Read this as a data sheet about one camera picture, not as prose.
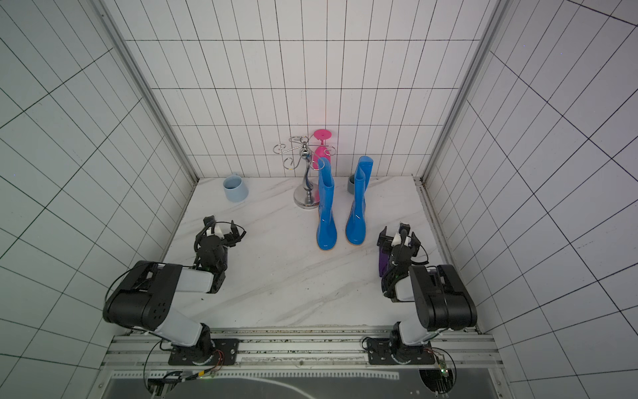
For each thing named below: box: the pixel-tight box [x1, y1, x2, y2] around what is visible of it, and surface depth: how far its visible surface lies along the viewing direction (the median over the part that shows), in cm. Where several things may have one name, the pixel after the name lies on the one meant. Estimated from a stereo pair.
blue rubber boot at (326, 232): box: [316, 156, 339, 251], surface depth 97 cm
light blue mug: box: [222, 172, 249, 203], surface depth 113 cm
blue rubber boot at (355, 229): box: [345, 154, 374, 246], surface depth 98 cm
